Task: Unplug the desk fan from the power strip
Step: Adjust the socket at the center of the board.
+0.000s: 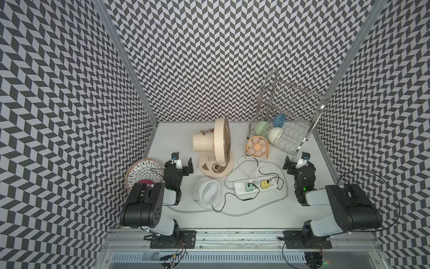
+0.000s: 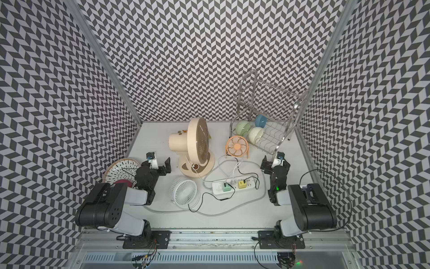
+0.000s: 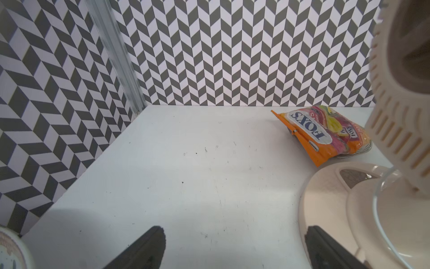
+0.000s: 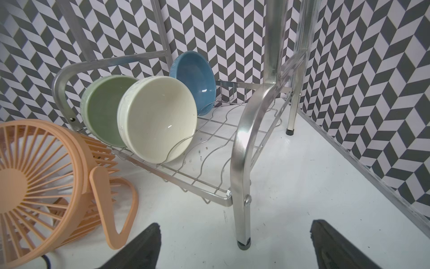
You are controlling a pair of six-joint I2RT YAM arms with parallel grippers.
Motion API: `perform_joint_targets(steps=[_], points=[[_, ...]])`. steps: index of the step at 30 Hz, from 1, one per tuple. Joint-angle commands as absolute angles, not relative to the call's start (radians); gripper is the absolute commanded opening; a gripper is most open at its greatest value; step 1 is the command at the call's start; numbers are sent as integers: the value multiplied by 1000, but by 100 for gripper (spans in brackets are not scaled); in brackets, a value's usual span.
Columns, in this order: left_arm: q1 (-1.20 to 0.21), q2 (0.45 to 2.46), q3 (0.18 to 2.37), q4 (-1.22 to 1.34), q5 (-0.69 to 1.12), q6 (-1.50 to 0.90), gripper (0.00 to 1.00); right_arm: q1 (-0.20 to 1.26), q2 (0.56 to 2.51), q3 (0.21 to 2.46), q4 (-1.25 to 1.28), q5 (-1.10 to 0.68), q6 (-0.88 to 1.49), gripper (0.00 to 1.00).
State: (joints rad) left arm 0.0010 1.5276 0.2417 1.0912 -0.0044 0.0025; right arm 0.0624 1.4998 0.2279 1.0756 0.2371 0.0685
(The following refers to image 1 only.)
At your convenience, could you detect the white power strip cable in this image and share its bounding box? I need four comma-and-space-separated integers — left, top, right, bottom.
167, 157, 290, 217

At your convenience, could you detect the yellow plug adapter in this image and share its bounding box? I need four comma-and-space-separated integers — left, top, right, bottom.
260, 180, 271, 189

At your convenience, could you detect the small white desk fan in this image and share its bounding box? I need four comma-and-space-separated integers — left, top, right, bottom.
193, 177, 222, 210

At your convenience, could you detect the blue bowl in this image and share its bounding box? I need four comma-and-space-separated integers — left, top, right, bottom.
273, 113, 286, 128

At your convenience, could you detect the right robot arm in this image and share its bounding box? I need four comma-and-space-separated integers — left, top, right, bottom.
283, 152, 383, 239

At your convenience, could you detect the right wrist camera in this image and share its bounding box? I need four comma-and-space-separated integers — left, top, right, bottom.
296, 152, 311, 169

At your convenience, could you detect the magenta object on plate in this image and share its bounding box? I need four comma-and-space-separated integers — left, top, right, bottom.
138, 179, 154, 185

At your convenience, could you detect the black orange fan cable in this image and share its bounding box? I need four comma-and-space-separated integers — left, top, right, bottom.
245, 151, 285, 191

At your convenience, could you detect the white power strip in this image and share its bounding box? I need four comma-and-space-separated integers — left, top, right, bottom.
234, 177, 278, 196

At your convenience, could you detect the patterned plate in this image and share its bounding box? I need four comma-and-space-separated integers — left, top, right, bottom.
125, 158, 164, 192

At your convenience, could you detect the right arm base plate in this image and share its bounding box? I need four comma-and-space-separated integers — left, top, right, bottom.
279, 230, 333, 250

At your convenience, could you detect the white fan cable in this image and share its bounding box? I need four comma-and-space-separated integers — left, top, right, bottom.
205, 157, 261, 184

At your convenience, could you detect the large beige desk fan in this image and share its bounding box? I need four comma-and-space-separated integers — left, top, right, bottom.
192, 118, 235, 178

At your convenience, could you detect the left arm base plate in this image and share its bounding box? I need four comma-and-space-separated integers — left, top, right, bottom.
150, 230, 197, 250

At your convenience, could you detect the green bowl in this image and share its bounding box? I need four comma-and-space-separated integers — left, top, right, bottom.
254, 121, 270, 136

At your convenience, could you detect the metal dish rack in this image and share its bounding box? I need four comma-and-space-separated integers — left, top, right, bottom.
247, 69, 328, 158

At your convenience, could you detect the black thin cable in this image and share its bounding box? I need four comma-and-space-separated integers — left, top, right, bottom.
211, 183, 261, 213

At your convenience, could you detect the small orange desk fan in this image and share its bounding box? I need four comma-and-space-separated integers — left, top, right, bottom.
245, 136, 270, 159

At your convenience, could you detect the white bowl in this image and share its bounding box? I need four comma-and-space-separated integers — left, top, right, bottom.
267, 127, 283, 144

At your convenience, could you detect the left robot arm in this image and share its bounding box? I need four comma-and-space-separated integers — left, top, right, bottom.
119, 157, 194, 239

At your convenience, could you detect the green plug adapter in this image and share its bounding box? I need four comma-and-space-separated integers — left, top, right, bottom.
245, 183, 255, 192

